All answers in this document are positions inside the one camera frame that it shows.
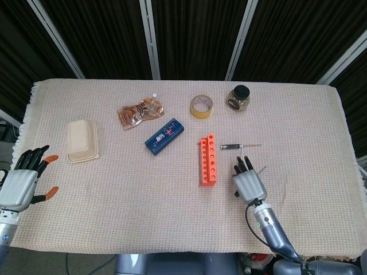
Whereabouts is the beige woven tablecloth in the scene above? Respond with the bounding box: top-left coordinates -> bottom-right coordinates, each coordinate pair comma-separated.
11,78 -> 364,263

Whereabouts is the black equipment box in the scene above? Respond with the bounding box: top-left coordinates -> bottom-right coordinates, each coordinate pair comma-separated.
0,119 -> 17,142

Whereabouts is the orange drink pouch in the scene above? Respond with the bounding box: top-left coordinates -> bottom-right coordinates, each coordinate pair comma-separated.
116,92 -> 166,131

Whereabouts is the dark pleated partition panel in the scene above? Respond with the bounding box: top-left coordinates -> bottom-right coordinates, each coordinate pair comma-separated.
36,0 -> 153,80
329,50 -> 367,158
151,0 -> 248,81
232,0 -> 367,84
0,0 -> 78,118

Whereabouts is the orange screwdriver holder block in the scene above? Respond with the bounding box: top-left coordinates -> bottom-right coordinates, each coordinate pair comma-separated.
197,133 -> 218,189

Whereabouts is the blue printed pencil case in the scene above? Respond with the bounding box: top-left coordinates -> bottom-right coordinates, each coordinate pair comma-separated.
144,117 -> 185,156

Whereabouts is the silver partition post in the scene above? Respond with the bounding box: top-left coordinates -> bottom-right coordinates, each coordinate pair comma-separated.
225,0 -> 259,81
27,0 -> 85,80
0,108 -> 23,129
139,0 -> 161,80
317,38 -> 367,85

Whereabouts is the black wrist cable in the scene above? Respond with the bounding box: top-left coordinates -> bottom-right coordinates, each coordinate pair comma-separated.
244,200 -> 304,263

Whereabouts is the black metal precision screwdriver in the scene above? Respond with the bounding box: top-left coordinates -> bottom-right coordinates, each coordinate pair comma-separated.
220,143 -> 262,150

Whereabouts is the yellow tape roll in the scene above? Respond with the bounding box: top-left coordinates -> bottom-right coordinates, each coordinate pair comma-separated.
190,94 -> 214,120

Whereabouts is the glass jar black lid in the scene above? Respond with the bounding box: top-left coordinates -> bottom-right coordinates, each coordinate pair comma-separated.
228,85 -> 251,111

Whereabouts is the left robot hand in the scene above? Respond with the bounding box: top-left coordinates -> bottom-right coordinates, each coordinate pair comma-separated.
0,145 -> 60,213

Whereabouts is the beige lidded food container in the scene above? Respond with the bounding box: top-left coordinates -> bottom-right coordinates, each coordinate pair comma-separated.
67,119 -> 100,164

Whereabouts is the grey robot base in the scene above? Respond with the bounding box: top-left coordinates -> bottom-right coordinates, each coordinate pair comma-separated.
114,253 -> 240,275

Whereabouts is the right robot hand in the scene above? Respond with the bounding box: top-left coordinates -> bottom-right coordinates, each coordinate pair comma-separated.
231,155 -> 268,206

